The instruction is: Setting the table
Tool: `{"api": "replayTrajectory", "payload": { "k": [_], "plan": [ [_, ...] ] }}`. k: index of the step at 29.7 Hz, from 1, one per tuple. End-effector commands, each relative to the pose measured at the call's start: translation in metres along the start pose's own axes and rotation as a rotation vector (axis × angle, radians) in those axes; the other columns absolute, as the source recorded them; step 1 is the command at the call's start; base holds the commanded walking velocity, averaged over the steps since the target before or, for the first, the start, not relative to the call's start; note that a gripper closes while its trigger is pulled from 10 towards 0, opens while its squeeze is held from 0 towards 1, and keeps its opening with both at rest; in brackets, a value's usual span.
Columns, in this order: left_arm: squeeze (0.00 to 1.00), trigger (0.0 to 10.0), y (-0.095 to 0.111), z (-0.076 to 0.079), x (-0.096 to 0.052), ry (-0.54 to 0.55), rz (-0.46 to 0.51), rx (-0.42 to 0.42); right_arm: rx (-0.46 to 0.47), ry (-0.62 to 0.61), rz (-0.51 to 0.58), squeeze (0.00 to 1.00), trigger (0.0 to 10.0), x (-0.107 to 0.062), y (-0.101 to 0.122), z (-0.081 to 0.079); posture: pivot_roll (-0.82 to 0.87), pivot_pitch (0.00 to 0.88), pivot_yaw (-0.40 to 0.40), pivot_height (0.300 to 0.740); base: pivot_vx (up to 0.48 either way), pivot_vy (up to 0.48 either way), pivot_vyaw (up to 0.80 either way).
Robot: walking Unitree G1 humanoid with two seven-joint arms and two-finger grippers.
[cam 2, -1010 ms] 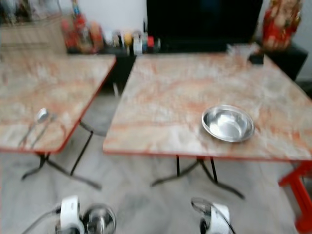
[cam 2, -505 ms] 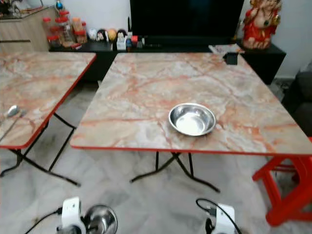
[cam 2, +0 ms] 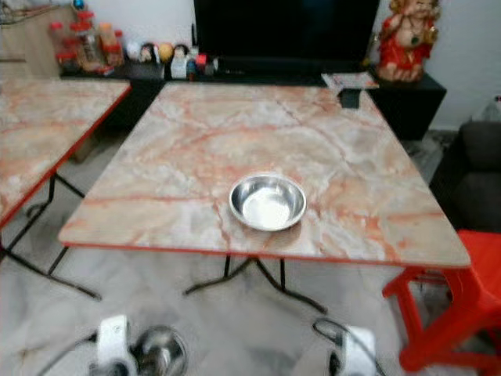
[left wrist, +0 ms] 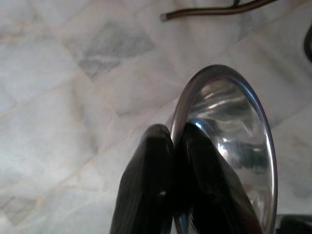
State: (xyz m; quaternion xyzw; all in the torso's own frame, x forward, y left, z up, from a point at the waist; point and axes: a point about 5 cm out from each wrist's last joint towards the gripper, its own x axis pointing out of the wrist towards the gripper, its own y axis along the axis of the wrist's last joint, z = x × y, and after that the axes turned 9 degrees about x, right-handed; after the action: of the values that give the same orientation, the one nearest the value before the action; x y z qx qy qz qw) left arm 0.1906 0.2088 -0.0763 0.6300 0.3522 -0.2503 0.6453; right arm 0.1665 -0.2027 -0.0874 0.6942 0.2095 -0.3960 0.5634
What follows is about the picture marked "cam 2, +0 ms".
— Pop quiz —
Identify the stainless steel bowl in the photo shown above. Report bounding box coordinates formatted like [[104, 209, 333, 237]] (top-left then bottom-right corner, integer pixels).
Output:
[[132, 325, 189, 376], [229, 172, 308, 233]]

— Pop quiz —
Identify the red plastic stool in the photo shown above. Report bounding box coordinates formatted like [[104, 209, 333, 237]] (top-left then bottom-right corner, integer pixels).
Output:
[[382, 230, 501, 373]]

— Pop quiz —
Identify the dark grey sofa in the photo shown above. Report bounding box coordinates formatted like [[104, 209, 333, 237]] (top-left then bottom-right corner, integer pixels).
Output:
[[431, 119, 501, 233]]

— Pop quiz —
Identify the black low tv cabinet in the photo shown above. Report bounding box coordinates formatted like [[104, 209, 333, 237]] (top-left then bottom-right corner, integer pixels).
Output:
[[59, 61, 447, 142]]

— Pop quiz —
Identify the black table edge clamp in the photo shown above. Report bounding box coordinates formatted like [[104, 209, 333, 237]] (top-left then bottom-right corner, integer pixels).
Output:
[[339, 89, 363, 109]]

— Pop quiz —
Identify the white orange printed flyer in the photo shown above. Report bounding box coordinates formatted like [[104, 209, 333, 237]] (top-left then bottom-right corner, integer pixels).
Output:
[[321, 72, 378, 89]]

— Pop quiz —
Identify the red laughing Buddha statue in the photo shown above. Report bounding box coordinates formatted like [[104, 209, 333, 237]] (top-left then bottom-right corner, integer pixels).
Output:
[[376, 0, 442, 83]]

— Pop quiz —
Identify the small white box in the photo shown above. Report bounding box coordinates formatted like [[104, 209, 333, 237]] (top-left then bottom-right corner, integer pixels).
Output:
[[170, 56, 189, 79]]

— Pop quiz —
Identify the black flat television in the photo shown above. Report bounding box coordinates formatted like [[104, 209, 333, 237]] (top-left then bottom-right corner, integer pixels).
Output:
[[193, 0, 382, 63]]

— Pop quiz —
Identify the light wooden cabinet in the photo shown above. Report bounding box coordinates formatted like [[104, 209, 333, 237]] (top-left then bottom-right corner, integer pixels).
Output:
[[0, 4, 75, 75]]

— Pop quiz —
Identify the small red-lid jar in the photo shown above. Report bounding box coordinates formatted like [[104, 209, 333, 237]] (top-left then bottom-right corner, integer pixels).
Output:
[[103, 43, 124, 67], [57, 51, 77, 73]]

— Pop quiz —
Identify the tall red-lid clear jar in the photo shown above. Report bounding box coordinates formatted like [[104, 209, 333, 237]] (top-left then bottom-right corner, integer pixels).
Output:
[[49, 21, 65, 54]]

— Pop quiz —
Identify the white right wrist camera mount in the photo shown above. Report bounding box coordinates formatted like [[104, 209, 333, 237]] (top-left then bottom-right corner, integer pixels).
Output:
[[341, 325, 378, 376]]

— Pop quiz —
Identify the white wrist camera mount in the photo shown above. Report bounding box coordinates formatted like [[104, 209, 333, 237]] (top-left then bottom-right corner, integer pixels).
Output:
[[96, 315, 134, 376], [341, 325, 378, 376]]

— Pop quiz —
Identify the black folding table leg frame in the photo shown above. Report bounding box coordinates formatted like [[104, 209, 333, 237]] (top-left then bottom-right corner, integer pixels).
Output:
[[184, 255, 328, 314], [0, 174, 103, 301]]

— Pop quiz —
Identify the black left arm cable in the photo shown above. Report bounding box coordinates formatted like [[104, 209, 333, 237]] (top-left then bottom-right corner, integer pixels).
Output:
[[39, 333, 99, 376]]

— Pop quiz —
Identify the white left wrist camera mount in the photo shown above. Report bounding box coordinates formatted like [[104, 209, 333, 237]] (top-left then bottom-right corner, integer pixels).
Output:
[[96, 315, 134, 376]]

